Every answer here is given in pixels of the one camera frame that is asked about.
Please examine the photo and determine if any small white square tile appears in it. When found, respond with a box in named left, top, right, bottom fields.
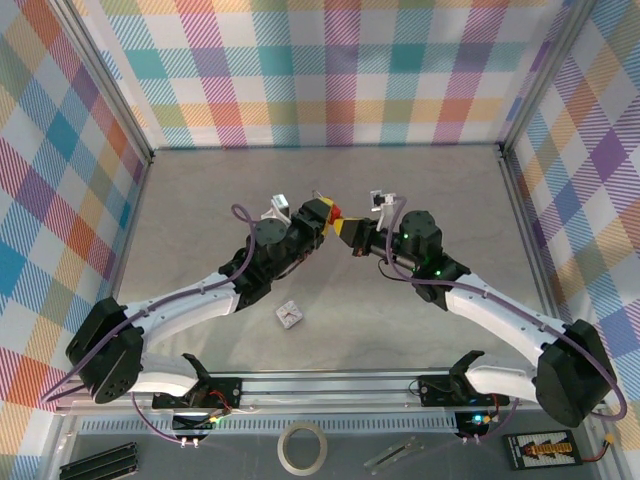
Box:
left=273, top=298, right=306, bottom=330

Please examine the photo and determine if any black electronics board green light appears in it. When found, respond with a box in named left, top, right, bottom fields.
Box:
left=455, top=410, right=494, bottom=435
left=172, top=410, right=224, bottom=434

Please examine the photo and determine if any clear acrylic slotted strip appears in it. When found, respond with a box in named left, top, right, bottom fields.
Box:
left=363, top=434, right=425, bottom=474

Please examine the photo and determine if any clear tape roll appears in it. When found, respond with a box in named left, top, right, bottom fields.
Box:
left=276, top=419, right=330, bottom=475

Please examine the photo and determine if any black battery pack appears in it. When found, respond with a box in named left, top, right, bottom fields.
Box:
left=501, top=428, right=577, bottom=472

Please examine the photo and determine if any black aluminium profile bar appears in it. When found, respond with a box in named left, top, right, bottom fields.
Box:
left=58, top=440, right=140, bottom=480

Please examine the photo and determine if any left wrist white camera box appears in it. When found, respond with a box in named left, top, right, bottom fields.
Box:
left=259, top=193, right=293, bottom=225

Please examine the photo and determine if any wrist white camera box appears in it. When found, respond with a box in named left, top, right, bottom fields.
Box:
left=259, top=193, right=293, bottom=225
left=368, top=188, right=405, bottom=231

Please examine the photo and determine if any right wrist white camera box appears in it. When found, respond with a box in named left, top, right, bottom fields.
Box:
left=368, top=188, right=405, bottom=231

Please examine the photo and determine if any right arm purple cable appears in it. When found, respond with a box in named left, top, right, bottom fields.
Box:
left=384, top=197, right=629, bottom=445

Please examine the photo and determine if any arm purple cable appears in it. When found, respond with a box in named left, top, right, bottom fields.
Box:
left=384, top=197, right=629, bottom=445
left=42, top=202, right=264, bottom=447

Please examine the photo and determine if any aluminium side floor rail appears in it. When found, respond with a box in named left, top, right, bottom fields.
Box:
left=497, top=144, right=570, bottom=327
left=102, top=149, right=156, bottom=311

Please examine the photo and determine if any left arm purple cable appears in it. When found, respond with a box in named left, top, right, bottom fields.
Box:
left=42, top=202, right=264, bottom=447

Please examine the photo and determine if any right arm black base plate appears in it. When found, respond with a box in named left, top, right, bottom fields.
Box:
left=416, top=372, right=512, bottom=409

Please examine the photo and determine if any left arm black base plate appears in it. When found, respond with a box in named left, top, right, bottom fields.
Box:
left=151, top=376, right=245, bottom=412

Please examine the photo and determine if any long aluminium mounting rail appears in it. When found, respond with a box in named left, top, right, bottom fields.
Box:
left=58, top=372, right=607, bottom=417

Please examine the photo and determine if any red wire yellow plug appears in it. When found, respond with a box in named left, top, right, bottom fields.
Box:
left=207, top=388, right=241, bottom=424
left=480, top=389, right=502, bottom=429
left=573, top=432, right=616, bottom=464

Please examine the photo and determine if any grey slotted cable duct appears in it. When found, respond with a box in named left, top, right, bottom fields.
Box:
left=79, top=417, right=460, bottom=436

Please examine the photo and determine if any aluminium frame post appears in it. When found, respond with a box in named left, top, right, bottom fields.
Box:
left=496, top=0, right=604, bottom=156
left=47, top=0, right=155, bottom=166

